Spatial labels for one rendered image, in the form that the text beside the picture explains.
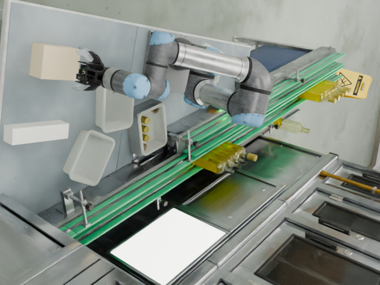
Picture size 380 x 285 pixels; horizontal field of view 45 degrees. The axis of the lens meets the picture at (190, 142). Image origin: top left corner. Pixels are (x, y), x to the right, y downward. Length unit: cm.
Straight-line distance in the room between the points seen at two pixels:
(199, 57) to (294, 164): 126
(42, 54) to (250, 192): 120
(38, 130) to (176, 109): 86
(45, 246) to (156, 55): 71
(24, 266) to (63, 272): 14
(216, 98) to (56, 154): 69
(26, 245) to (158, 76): 69
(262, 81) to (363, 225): 94
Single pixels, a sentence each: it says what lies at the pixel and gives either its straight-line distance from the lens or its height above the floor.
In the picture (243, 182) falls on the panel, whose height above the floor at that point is 113.
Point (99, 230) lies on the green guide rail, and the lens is 199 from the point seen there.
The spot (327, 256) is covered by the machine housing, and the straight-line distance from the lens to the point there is 207.
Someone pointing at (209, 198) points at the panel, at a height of 108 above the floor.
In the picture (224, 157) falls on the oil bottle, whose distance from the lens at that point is 232.
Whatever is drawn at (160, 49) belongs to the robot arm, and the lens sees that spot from 150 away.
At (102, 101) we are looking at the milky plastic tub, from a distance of 195.
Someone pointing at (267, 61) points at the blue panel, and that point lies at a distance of 340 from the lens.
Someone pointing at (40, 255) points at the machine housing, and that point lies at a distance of 154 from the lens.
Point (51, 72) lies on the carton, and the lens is 176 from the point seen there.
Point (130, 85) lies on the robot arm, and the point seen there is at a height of 126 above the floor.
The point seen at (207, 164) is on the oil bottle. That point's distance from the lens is 230.
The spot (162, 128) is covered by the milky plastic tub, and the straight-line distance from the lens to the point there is 224.
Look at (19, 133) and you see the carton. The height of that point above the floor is 81.
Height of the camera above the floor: 226
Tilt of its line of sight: 36 degrees down
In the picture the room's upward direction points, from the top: 110 degrees clockwise
